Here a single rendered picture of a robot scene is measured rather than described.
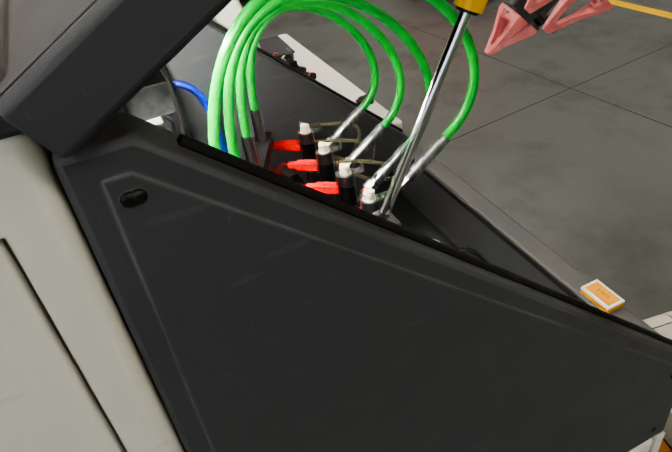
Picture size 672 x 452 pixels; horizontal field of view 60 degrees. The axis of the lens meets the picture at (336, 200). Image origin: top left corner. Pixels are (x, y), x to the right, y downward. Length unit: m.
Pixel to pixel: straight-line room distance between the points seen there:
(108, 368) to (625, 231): 2.37
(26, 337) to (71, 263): 0.05
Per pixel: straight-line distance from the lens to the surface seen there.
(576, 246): 2.48
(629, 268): 2.43
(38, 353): 0.36
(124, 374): 0.38
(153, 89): 0.37
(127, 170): 0.30
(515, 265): 1.00
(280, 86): 1.06
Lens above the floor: 1.58
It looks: 35 degrees down
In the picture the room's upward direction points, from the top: 8 degrees counter-clockwise
